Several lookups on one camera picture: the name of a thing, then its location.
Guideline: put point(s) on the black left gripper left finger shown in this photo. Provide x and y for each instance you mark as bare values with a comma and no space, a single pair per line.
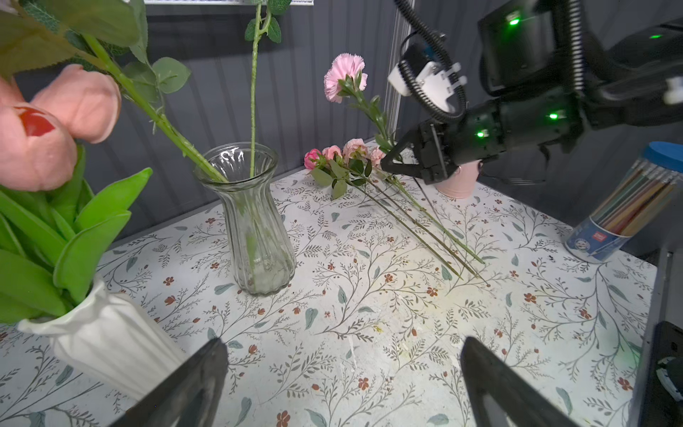
188,397

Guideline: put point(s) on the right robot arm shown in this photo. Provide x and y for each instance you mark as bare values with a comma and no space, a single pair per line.
547,77

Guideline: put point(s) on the white ribbed ceramic vase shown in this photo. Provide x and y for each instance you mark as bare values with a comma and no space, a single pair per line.
113,340

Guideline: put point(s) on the pale pink rose stem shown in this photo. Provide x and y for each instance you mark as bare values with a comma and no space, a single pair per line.
448,240

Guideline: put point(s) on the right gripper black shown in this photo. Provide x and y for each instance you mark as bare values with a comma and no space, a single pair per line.
438,150

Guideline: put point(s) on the clear jar blue lid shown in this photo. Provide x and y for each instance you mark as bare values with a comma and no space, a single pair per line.
652,182

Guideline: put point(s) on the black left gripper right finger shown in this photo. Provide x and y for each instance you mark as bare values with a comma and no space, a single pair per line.
499,396

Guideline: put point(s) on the pink pen bucket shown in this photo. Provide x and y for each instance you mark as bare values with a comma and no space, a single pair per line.
461,184

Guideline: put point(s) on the pink carnation stem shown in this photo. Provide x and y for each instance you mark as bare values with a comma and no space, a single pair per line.
347,80

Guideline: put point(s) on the tulip bouquet pink and yellow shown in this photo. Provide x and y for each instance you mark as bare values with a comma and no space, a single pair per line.
54,227

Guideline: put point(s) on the white rose stem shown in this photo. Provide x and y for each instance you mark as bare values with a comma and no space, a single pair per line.
82,30

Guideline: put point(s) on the clear ribbed glass vase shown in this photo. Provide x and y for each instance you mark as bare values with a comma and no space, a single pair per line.
262,254

